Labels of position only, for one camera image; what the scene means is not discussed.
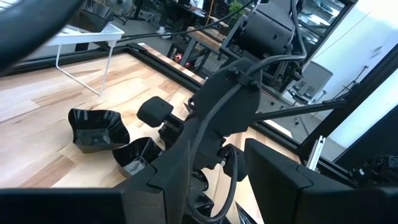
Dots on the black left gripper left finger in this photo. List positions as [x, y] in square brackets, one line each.
[164, 202]

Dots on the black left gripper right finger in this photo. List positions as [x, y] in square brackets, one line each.
[273, 193]

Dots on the black round plastic bowl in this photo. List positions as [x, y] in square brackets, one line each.
[136, 157]

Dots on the black square mini plate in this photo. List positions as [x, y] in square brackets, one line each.
[96, 133]
[99, 17]

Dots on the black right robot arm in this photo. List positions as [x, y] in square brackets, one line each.
[264, 34]

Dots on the wooden background workbench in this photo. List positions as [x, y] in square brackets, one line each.
[202, 37]

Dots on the person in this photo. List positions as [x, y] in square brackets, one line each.
[163, 18]

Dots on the silver aluminium bracket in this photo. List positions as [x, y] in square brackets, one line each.
[315, 152]

